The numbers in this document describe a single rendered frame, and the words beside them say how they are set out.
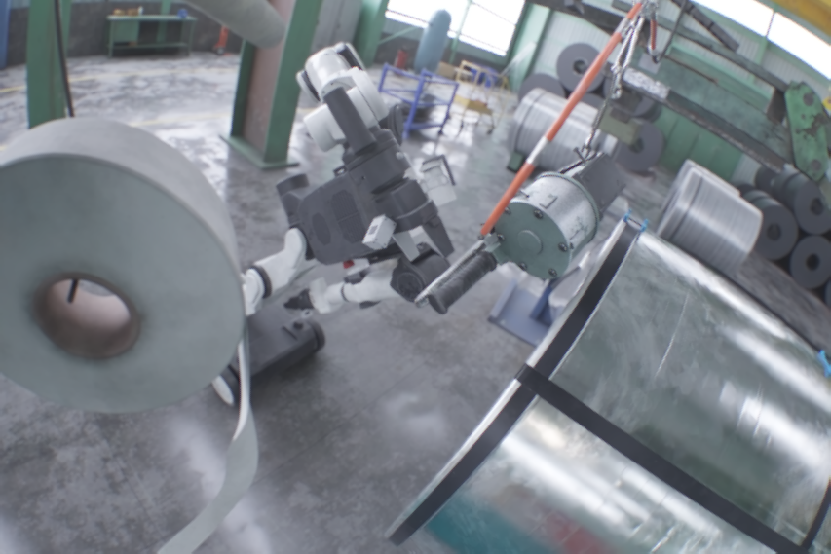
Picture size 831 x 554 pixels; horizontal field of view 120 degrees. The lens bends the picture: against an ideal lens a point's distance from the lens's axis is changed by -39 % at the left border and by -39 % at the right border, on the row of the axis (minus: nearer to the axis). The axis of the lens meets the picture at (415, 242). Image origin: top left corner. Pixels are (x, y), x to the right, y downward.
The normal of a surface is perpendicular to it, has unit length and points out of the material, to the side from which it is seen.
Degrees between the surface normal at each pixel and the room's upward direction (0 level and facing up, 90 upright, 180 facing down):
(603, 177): 43
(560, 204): 30
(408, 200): 51
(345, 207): 90
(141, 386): 90
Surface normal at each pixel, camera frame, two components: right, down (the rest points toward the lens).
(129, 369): 0.43, 0.57
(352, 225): -0.53, 0.29
